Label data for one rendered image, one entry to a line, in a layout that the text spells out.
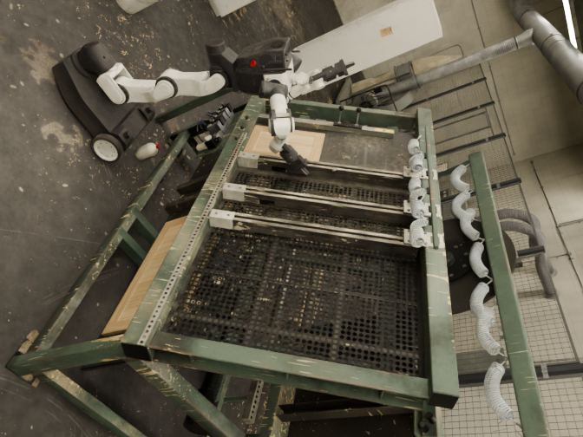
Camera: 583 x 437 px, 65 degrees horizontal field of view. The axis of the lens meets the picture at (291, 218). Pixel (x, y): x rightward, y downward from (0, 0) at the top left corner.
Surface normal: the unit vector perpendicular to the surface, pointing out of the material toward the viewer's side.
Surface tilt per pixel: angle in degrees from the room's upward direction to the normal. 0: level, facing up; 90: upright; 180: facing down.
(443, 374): 60
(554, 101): 90
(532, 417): 90
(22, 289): 0
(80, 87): 0
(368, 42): 90
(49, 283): 0
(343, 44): 90
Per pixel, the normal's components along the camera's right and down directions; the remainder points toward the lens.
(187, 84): -0.18, 0.65
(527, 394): -0.47, -0.72
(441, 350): 0.04, -0.75
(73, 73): 0.87, -0.25
